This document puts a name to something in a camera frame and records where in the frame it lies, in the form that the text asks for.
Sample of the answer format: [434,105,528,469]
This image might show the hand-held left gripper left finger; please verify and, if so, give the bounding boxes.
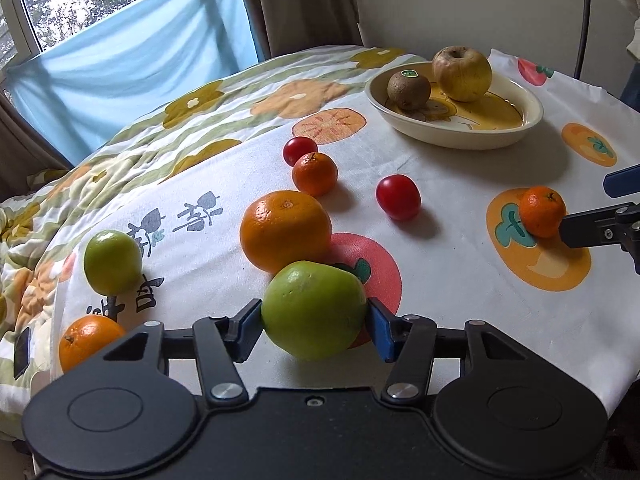
[102,298,264,408]

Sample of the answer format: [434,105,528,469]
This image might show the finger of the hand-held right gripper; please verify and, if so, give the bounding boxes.
[558,201,640,257]
[603,164,640,199]

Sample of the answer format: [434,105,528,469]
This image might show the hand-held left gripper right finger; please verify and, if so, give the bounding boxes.
[367,297,538,406]

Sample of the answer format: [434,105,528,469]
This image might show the small mandarin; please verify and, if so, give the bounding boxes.
[519,186,567,239]
[292,151,339,197]

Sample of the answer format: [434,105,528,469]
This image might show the large green apple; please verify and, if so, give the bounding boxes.
[261,260,369,362]

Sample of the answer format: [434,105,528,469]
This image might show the large orange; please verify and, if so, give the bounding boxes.
[239,190,333,275]

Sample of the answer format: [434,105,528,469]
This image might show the large red tomato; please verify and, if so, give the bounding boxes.
[375,174,422,222]

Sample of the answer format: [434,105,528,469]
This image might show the small green apple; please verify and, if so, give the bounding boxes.
[83,230,144,296]

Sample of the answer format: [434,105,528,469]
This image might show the medium orange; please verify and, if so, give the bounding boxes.
[58,315,126,373]

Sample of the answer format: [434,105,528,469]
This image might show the cream oval bowl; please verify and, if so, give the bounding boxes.
[364,61,545,151]

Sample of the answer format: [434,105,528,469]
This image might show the small cherry tomato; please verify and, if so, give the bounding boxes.
[282,136,319,167]

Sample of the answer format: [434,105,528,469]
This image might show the white fruit print cloth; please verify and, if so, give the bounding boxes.
[50,49,640,416]

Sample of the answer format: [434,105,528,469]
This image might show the yellow red apple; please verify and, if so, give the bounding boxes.
[432,45,493,103]

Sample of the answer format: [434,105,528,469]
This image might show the floral striped quilt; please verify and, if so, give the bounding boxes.
[0,45,406,442]

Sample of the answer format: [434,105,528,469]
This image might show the brown kiwi with sticker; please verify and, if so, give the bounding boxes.
[387,69,432,112]

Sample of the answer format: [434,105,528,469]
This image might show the blue curtain cloth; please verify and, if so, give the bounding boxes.
[4,0,259,167]

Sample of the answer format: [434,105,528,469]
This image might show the brown curtain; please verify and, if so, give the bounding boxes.
[0,94,72,193]
[230,0,366,61]

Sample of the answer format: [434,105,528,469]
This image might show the black cable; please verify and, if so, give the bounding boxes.
[573,0,594,81]

